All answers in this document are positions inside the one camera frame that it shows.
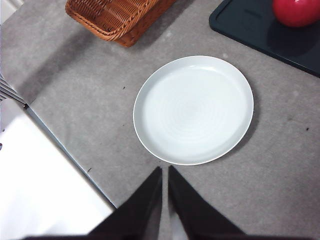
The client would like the red tomato with green stem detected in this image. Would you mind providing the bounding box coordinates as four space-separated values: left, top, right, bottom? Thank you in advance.
272 0 320 28

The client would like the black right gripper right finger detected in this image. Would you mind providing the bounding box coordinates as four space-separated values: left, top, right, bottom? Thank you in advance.
167 165 251 240

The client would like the pale grey round plate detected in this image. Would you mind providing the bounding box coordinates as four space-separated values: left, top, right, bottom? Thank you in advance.
132 54 255 167

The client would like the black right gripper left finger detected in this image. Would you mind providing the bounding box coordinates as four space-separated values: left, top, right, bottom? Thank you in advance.
87 166 163 240

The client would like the brown wicker basket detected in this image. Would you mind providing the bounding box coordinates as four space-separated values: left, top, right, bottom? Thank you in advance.
65 0 177 49

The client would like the dark green flat tray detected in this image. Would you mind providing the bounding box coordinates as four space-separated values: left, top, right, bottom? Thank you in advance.
208 0 320 78

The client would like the grey ribbed panel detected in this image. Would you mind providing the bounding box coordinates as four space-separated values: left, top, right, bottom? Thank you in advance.
0 73 27 107

